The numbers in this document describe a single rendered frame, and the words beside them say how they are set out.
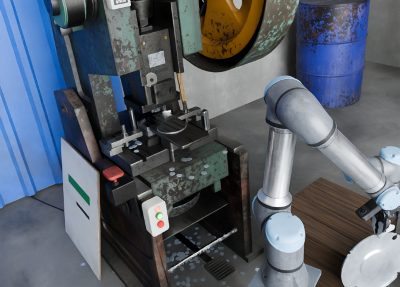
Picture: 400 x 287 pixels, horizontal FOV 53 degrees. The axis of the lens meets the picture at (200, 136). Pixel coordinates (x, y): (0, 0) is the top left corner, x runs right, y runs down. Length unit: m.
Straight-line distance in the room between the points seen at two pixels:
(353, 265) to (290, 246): 0.48
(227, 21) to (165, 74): 0.37
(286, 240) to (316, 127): 0.36
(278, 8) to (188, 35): 0.36
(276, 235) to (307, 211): 0.63
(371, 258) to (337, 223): 0.21
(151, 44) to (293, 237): 0.88
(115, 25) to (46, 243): 1.46
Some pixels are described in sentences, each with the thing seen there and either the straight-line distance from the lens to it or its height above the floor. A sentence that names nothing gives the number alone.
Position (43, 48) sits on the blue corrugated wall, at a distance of 2.69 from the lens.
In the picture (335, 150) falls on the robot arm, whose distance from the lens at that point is 1.14.
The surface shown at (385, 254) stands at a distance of 1.73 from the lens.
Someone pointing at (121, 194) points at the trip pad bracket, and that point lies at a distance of 1.50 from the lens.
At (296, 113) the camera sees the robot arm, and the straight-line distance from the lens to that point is 1.08.
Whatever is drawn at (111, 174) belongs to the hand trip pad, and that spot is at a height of 0.76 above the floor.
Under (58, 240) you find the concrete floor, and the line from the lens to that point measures 2.50.
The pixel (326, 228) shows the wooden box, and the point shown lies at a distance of 1.79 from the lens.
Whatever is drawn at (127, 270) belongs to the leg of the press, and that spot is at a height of 0.03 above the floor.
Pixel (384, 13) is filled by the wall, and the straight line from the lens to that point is 4.76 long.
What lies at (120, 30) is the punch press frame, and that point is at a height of 1.21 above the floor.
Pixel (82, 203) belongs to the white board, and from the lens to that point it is 2.13.
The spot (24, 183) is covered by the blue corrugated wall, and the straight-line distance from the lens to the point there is 2.89.
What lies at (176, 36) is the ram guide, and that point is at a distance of 1.60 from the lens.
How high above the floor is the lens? 1.50
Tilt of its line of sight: 28 degrees down
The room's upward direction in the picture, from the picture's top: 6 degrees counter-clockwise
